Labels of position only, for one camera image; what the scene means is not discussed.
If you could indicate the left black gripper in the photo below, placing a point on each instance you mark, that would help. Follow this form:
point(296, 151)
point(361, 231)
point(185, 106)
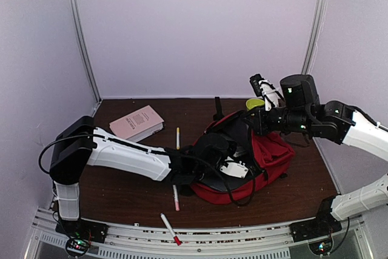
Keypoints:
point(233, 148)

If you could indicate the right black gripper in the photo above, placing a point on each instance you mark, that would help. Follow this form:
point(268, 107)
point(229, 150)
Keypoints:
point(259, 125)

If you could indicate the red backpack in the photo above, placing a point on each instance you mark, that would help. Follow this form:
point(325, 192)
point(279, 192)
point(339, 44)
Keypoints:
point(268, 157)

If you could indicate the grey book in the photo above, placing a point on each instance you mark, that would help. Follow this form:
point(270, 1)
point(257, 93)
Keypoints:
point(240, 151)

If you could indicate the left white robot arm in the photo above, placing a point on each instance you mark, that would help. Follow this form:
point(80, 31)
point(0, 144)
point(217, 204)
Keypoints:
point(83, 144)

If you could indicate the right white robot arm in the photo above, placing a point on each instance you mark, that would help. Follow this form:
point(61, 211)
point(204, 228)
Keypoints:
point(350, 126)

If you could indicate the yellow capped white marker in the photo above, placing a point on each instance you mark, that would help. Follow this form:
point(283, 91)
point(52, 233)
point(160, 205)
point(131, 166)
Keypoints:
point(177, 138)

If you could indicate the pink capped white marker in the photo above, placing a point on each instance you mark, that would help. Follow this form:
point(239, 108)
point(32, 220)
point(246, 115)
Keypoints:
point(176, 198)

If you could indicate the lime green bowl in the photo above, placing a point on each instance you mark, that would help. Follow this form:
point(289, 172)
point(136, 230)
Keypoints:
point(254, 103)

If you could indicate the red capped white marker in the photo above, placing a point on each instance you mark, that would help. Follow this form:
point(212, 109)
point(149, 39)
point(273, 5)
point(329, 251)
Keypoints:
point(170, 229)

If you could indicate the pink book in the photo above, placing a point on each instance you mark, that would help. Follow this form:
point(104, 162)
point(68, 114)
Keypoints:
point(137, 125)

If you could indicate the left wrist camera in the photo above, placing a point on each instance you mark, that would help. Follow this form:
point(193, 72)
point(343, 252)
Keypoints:
point(234, 168)

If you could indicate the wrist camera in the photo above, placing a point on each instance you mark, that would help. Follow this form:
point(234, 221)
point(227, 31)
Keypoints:
point(265, 90)
point(234, 168)

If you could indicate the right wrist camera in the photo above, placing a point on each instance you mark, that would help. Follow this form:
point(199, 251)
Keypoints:
point(265, 90)

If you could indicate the right aluminium frame post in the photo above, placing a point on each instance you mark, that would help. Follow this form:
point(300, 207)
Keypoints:
point(317, 25)

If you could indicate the aluminium frame post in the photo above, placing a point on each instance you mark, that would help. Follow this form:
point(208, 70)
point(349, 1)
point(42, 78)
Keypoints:
point(80, 39)
point(317, 25)

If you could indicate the front aluminium rail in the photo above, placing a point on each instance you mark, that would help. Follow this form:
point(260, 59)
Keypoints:
point(135, 241)

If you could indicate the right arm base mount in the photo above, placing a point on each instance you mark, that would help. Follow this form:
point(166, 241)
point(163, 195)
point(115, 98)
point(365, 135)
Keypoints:
point(318, 235)

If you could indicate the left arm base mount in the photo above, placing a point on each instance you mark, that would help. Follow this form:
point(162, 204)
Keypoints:
point(81, 235)

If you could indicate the left aluminium frame post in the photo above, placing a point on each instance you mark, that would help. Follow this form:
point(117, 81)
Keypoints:
point(80, 39)

